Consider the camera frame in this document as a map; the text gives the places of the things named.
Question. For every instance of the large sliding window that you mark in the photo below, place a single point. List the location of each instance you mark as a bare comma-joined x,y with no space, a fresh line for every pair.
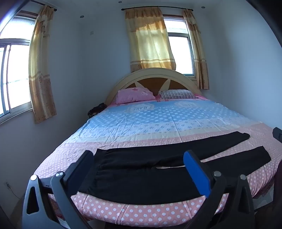
17,77

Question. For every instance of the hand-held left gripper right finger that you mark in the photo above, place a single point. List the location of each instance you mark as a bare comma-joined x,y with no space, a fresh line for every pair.
198,174

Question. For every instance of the striped pillow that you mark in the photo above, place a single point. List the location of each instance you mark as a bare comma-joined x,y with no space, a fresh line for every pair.
176,94

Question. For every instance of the polka dot bedsheet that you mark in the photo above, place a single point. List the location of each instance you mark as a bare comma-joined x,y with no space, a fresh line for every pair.
154,119

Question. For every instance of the black pants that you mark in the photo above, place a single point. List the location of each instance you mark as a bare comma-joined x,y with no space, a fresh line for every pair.
136,176

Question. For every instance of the dark bag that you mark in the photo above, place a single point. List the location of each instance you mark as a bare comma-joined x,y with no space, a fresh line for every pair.
97,109

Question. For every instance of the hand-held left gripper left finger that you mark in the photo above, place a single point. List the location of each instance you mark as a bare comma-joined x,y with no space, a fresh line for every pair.
82,167

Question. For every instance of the black curtain rod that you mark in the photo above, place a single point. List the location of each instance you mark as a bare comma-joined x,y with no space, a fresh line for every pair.
141,8
51,6

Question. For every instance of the cream wooden headboard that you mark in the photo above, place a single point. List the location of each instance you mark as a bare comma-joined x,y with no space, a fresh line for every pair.
152,82

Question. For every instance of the pink pillow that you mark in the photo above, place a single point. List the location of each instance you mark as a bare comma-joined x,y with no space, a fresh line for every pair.
134,94

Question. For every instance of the yellow patterned curtain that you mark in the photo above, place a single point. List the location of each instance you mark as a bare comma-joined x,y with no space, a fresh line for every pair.
149,44
199,55
40,77

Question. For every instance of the small window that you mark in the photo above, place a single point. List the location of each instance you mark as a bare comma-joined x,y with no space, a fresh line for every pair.
178,52

